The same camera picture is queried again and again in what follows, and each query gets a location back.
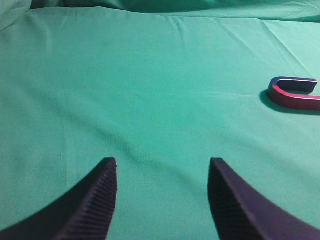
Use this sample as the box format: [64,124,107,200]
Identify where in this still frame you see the red blue horseshoe magnet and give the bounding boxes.
[266,76,320,111]

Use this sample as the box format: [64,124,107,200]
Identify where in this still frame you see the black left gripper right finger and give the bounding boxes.
[208,157,320,240]

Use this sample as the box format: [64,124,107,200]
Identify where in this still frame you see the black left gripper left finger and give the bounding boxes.
[0,157,118,240]

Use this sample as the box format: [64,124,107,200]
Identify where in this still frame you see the green table cloth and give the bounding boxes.
[0,0,320,240]

